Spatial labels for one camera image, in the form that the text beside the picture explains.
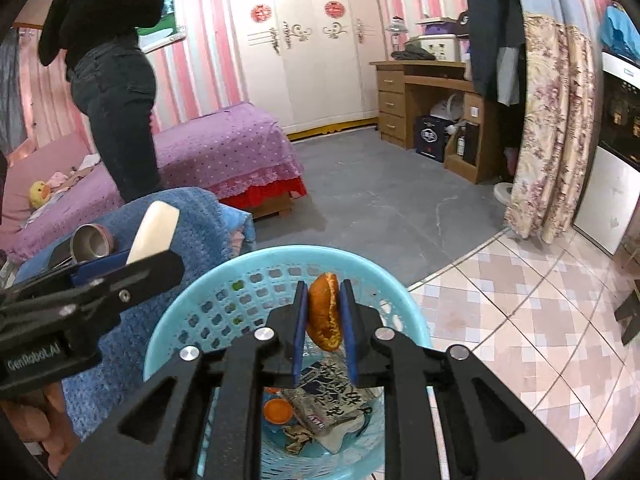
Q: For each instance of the standing person in black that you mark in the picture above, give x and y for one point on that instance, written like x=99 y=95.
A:
x=111 y=81

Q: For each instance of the floral curtain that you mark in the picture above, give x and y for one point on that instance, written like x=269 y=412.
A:
x=558 y=128

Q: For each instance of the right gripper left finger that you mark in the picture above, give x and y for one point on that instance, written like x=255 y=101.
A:
x=199 y=415

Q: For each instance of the purple dotted bed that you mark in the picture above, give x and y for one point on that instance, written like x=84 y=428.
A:
x=239 y=153

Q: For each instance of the pink headboard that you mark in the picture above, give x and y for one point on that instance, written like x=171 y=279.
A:
x=60 y=155

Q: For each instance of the orange plastic lid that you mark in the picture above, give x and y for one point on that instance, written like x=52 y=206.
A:
x=277 y=411

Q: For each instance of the white storage box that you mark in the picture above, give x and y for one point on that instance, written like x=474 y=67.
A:
x=442 y=47

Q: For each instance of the turquoise plastic basket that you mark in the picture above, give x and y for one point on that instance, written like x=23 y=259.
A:
x=253 y=291

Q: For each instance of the black phone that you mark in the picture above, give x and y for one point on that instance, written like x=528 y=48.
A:
x=60 y=255

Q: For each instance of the pink metal mug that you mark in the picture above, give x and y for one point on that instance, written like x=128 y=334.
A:
x=90 y=242

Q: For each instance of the framed wedding photo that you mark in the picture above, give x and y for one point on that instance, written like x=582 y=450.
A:
x=168 y=29

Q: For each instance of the white soap bar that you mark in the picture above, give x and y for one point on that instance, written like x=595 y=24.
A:
x=155 y=232

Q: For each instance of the black box under desk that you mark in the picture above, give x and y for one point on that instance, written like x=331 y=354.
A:
x=430 y=136

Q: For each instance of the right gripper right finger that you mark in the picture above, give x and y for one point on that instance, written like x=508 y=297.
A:
x=488 y=432

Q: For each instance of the wooden desk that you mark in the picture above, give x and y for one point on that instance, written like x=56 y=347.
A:
x=410 y=89

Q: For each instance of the yellow duck plush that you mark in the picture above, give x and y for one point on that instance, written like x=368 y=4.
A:
x=39 y=194

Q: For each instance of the white wardrobe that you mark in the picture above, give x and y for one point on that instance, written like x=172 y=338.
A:
x=309 y=63

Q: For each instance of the blue quilted blanket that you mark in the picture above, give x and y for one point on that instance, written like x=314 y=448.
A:
x=203 y=239

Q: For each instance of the black hanging coat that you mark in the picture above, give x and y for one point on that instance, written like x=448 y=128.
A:
x=496 y=30

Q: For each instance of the black white snack bag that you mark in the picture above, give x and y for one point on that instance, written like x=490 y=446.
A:
x=325 y=397

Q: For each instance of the desk lamp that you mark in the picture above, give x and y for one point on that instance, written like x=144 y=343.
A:
x=396 y=28

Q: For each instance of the person's left hand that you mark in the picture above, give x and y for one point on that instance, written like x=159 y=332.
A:
x=49 y=425

